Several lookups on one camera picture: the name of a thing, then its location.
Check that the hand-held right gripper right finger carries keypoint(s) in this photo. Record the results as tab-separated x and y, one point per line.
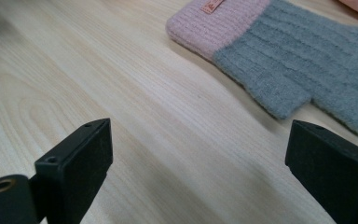
332	174

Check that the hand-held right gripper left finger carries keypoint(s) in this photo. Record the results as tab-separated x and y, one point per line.
77	168

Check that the green cloth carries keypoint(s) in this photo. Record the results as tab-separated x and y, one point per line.
279	59

